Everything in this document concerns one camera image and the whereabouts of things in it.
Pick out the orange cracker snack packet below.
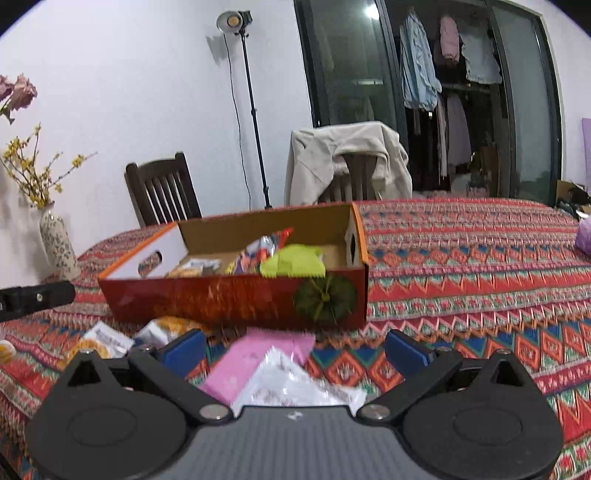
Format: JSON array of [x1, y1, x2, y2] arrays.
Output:
[[133, 316, 209, 348]]

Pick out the purple snack packet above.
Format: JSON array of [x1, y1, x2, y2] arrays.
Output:
[[199, 328, 315, 405]]

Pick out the white cracker snack packet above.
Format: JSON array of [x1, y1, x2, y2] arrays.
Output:
[[58, 321, 134, 370]]

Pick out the white cracker packet back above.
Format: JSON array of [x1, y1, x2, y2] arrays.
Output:
[[230, 347, 367, 416]]

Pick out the red blue spicy snack bag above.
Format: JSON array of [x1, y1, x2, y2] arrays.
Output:
[[224, 228, 294, 275]]

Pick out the large green snack bar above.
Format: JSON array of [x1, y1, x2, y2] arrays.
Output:
[[259, 244, 327, 278]]

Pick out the patterned red tablecloth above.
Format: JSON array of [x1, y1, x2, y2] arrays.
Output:
[[1, 199, 590, 479]]

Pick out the red orange cardboard box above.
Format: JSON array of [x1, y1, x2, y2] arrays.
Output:
[[98, 203, 369, 330]]

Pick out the yellow blossom branches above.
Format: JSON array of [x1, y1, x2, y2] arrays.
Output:
[[1, 123, 97, 210]]

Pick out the dark wooden chair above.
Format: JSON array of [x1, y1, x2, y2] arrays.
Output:
[[124, 152, 201, 226]]

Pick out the chair under beige jacket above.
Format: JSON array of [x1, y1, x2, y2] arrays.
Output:
[[318, 154, 377, 204]]

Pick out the pink dried roses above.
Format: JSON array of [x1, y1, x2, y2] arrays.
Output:
[[0, 74, 37, 124]]

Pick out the purple tissue pack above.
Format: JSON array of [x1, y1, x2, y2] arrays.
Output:
[[575, 217, 591, 257]]

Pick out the beige jacket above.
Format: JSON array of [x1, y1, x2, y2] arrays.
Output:
[[284, 121, 413, 206]]

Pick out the cardboard box on floor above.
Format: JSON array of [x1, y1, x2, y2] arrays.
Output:
[[555, 180, 591, 221]]

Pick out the light blue hanging shirt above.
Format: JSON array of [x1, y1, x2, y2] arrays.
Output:
[[399, 8, 442, 112]]

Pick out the white hanging top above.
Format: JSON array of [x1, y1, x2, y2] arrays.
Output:
[[459, 24, 502, 85]]

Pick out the pink hanging garment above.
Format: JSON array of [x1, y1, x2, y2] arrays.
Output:
[[440, 15, 460, 64]]

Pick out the studio light on stand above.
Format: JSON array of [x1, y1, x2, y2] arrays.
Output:
[[215, 10, 271, 210]]

